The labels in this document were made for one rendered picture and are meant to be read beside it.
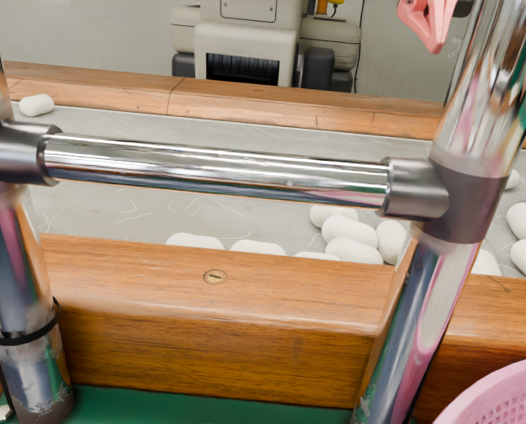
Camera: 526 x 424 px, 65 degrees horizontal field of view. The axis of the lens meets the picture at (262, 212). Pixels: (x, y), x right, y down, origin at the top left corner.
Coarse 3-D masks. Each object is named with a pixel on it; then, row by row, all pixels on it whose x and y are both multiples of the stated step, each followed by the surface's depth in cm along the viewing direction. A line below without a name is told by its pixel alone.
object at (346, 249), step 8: (336, 240) 25; (344, 240) 25; (352, 240) 25; (328, 248) 25; (336, 248) 25; (344, 248) 25; (352, 248) 25; (360, 248) 24; (368, 248) 25; (336, 256) 25; (344, 256) 25; (352, 256) 24; (360, 256) 24; (368, 256) 24; (376, 256) 24
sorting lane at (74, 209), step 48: (192, 144) 43; (240, 144) 44; (288, 144) 45; (336, 144) 47; (384, 144) 48; (48, 192) 31; (96, 192) 32; (144, 192) 33; (144, 240) 27; (240, 240) 28; (288, 240) 28
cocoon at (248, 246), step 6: (246, 240) 24; (234, 246) 24; (240, 246) 24; (246, 246) 24; (252, 246) 24; (258, 246) 24; (264, 246) 24; (270, 246) 24; (276, 246) 24; (258, 252) 24; (264, 252) 24; (270, 252) 24; (276, 252) 24; (282, 252) 24
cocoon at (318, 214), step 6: (312, 210) 29; (318, 210) 29; (324, 210) 29; (330, 210) 29; (336, 210) 29; (342, 210) 29; (348, 210) 29; (354, 210) 29; (312, 216) 29; (318, 216) 29; (324, 216) 29; (330, 216) 29; (348, 216) 29; (354, 216) 29; (312, 222) 30; (318, 222) 29
